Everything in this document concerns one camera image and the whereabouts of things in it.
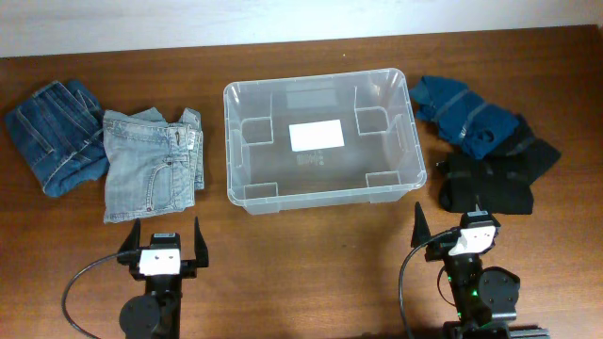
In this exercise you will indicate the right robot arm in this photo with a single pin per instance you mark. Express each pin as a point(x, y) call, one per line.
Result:
point(484, 297)

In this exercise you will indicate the clear plastic storage bin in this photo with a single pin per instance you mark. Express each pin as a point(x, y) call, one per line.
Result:
point(381, 161)

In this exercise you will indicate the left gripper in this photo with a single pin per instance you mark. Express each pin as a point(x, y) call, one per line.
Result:
point(189, 268)

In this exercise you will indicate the light blue jeans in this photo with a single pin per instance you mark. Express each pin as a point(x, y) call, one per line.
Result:
point(155, 166)

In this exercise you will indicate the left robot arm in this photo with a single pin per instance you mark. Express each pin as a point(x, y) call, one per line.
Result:
point(156, 313)

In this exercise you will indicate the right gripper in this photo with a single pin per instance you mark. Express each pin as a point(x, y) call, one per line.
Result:
point(439, 250)

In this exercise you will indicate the dark blue jeans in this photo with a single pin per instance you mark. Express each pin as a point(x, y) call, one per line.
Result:
point(58, 131)

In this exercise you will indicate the blue garment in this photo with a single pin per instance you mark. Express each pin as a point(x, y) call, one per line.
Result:
point(462, 116)

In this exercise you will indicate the white label in bin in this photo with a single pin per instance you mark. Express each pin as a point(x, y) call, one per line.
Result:
point(317, 135)

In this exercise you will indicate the black garment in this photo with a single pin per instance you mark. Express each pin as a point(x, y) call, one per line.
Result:
point(497, 185)
point(533, 155)

